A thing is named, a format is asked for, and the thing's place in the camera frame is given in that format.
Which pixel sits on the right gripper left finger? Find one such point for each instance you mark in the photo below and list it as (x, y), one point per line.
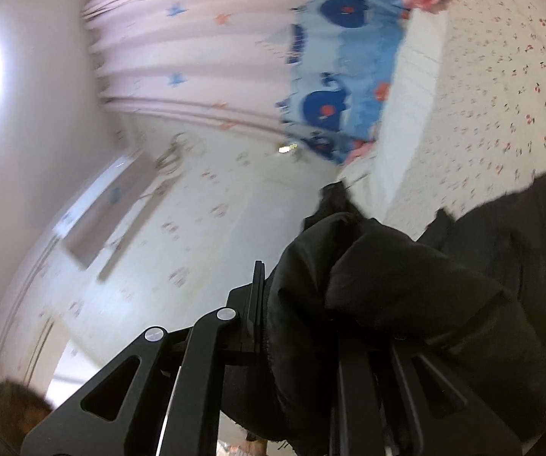
(162, 394)

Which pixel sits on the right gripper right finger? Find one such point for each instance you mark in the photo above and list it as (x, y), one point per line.
(402, 402)

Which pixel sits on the black puffer jacket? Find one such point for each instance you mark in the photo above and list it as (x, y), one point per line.
(472, 290)

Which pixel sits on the person head brown hair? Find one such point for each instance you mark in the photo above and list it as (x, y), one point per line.
(21, 410)

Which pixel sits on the black fuzzy garment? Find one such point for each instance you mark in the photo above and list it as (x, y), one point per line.
(336, 212)

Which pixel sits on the white striped quilt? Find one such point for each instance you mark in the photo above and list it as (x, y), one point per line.
(375, 175)

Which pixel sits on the cherry print bed sheet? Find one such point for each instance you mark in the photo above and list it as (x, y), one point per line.
(487, 132)

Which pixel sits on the pink star print curtain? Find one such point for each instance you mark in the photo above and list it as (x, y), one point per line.
(221, 63)

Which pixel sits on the blue whale print curtain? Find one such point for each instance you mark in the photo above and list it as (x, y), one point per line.
(342, 58)

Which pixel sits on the wall air conditioner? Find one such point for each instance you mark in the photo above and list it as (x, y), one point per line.
(89, 222)

